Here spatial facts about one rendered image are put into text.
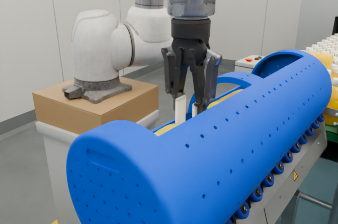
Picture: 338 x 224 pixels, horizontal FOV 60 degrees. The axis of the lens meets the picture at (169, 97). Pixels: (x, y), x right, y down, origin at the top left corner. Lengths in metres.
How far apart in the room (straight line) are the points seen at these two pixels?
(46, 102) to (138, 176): 0.69
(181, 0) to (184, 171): 0.28
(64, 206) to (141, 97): 0.53
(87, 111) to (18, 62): 2.57
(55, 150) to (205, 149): 0.73
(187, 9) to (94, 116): 0.50
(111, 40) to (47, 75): 2.74
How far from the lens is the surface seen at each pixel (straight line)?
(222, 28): 5.71
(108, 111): 0.91
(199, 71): 0.57
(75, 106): 0.96
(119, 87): 1.04
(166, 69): 0.61
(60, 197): 1.26
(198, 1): 0.53
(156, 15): 1.02
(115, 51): 0.98
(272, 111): 0.71
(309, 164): 1.18
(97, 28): 0.95
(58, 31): 3.73
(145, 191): 0.43
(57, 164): 1.16
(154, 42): 1.03
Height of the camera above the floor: 1.45
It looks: 21 degrees down
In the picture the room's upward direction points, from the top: straight up
